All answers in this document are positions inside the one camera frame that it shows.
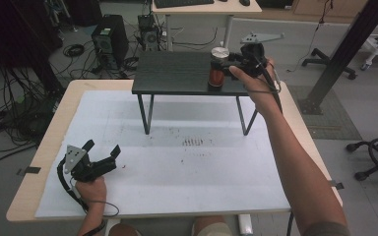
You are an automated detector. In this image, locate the hand-held gripper cable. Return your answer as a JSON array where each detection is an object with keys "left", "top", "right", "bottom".
[
  {"left": 244, "top": 53, "right": 284, "bottom": 114},
  {"left": 55, "top": 158, "right": 121, "bottom": 218}
]

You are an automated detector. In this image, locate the right hand-held gripper cable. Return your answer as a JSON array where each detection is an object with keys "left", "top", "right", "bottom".
[{"left": 244, "top": 53, "right": 284, "bottom": 114}]

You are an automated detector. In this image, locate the small open computer case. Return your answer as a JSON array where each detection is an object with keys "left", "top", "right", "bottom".
[{"left": 136, "top": 13, "right": 162, "bottom": 52}]

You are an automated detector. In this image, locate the left hand-held gripper cable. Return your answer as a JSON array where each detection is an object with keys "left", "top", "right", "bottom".
[{"left": 55, "top": 158, "right": 121, "bottom": 218}]

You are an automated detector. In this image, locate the black wrist band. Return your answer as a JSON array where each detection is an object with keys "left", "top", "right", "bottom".
[{"left": 82, "top": 218, "right": 108, "bottom": 236}]

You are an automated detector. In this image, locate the person's left hand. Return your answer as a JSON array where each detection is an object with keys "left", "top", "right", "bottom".
[{"left": 75, "top": 175, "right": 108, "bottom": 211}]

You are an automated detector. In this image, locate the white foam mat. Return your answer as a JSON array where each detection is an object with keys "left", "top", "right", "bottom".
[{"left": 33, "top": 88, "right": 291, "bottom": 220}]

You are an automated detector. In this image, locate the black tape strip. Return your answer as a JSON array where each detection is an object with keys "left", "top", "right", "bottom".
[
  {"left": 24, "top": 165, "right": 42, "bottom": 175},
  {"left": 329, "top": 179, "right": 346, "bottom": 191}
]

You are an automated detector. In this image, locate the tangle of black floor cables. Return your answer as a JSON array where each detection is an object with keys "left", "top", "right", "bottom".
[{"left": 0, "top": 63, "right": 65, "bottom": 173}]

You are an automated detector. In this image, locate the red jar with metal lid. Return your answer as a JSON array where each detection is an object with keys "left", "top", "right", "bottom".
[{"left": 208, "top": 46, "right": 231, "bottom": 89}]

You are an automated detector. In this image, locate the black computer tower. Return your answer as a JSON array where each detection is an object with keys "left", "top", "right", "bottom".
[{"left": 91, "top": 14, "right": 130, "bottom": 71}]

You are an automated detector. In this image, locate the small black shelf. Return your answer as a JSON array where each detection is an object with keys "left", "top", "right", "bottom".
[{"left": 131, "top": 50, "right": 272, "bottom": 136}]

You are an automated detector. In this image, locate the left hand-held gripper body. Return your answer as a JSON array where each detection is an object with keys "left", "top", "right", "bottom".
[{"left": 63, "top": 145, "right": 118, "bottom": 183}]

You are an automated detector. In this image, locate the black metal pillar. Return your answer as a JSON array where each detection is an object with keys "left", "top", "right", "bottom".
[{"left": 296, "top": 0, "right": 378, "bottom": 116}]

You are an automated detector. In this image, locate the black star-shaped stand base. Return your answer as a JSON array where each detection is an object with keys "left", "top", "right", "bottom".
[{"left": 300, "top": 47, "right": 358, "bottom": 81}]

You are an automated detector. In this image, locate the person's left leg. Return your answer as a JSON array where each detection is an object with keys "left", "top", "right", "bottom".
[{"left": 107, "top": 222, "right": 143, "bottom": 236}]

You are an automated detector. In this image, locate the white table leg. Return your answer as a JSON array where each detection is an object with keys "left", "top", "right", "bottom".
[{"left": 237, "top": 213, "right": 254, "bottom": 236}]

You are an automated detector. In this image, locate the person's right hand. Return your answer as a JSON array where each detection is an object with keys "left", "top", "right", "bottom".
[{"left": 227, "top": 58, "right": 283, "bottom": 115}]

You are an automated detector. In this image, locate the light wooden desk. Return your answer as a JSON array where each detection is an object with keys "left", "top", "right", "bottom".
[{"left": 151, "top": 0, "right": 263, "bottom": 54}]

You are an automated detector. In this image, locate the black keyboard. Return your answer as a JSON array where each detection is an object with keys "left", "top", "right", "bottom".
[{"left": 153, "top": 0, "right": 216, "bottom": 10}]

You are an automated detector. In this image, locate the coiled black cable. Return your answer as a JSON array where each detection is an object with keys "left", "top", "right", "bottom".
[{"left": 62, "top": 42, "right": 86, "bottom": 59}]

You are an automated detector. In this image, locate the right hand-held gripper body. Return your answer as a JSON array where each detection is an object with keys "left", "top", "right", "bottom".
[{"left": 229, "top": 31, "right": 285, "bottom": 79}]

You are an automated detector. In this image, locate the person's leg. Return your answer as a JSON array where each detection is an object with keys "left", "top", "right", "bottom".
[
  {"left": 191, "top": 214, "right": 234, "bottom": 236},
  {"left": 107, "top": 222, "right": 143, "bottom": 236}
]

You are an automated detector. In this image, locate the person's right leg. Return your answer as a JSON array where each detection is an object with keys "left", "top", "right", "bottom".
[{"left": 191, "top": 214, "right": 234, "bottom": 236}]

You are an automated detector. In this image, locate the thin black hanging cable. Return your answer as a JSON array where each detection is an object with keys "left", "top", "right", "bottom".
[{"left": 285, "top": 0, "right": 335, "bottom": 74}]

